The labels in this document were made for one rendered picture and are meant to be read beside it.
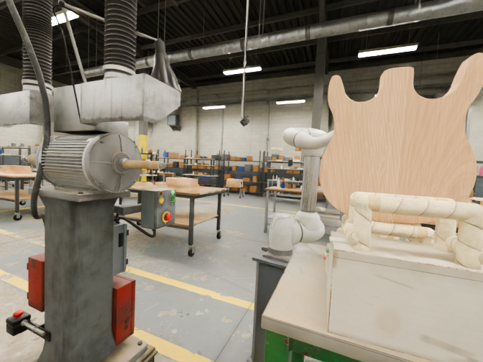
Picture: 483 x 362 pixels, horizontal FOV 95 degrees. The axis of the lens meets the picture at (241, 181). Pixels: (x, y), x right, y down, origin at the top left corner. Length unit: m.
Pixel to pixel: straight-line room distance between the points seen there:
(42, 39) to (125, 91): 0.70
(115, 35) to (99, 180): 0.52
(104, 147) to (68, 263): 0.52
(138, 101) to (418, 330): 0.86
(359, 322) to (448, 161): 0.44
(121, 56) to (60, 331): 1.17
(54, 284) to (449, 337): 1.33
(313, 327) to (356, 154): 0.44
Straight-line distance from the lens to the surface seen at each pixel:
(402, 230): 0.68
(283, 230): 1.42
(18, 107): 1.41
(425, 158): 0.72
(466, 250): 0.55
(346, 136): 0.68
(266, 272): 1.48
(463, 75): 0.76
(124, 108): 0.83
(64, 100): 1.26
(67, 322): 1.35
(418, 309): 0.55
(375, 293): 0.53
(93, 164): 1.01
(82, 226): 1.20
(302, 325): 0.57
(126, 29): 1.02
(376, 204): 0.49
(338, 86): 0.71
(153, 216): 1.22
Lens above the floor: 1.25
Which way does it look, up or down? 3 degrees down
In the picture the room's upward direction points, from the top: 3 degrees clockwise
